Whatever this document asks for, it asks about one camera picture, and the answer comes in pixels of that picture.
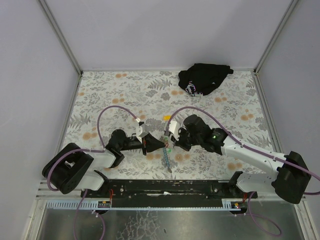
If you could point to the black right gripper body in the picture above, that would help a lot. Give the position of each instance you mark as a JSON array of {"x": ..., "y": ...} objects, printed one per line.
[{"x": 180, "y": 139}]

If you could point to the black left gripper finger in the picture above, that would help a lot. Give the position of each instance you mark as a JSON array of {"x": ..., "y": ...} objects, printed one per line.
[
  {"x": 149, "y": 138},
  {"x": 152, "y": 146}
]

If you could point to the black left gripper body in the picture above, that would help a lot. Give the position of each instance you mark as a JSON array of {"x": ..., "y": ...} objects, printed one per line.
[{"x": 144, "y": 146}]

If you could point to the steel key holder with rings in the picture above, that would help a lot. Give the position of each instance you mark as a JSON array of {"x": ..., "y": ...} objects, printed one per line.
[{"x": 165, "y": 153}]

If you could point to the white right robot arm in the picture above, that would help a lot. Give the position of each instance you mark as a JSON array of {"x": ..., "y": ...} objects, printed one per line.
[{"x": 282, "y": 174}]

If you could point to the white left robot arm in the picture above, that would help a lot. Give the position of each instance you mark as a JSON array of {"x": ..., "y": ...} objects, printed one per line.
[{"x": 77, "y": 168}]

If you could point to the floral patterned table mat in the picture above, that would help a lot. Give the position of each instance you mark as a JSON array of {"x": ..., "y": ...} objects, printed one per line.
[{"x": 108, "y": 100}]

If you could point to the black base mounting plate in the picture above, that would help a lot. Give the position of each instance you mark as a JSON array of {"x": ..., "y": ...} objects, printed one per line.
[{"x": 221, "y": 189}]

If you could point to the black cloth with logo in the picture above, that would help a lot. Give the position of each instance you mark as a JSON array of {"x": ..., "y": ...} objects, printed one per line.
[{"x": 201, "y": 79}]

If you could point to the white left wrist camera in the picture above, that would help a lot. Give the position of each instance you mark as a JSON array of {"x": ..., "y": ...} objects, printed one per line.
[{"x": 141, "y": 130}]

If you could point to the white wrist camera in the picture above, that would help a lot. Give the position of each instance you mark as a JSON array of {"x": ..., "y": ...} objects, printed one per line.
[
  {"x": 141, "y": 130},
  {"x": 171, "y": 128}
]

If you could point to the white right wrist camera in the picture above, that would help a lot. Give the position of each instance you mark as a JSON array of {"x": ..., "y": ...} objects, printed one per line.
[{"x": 171, "y": 128}]

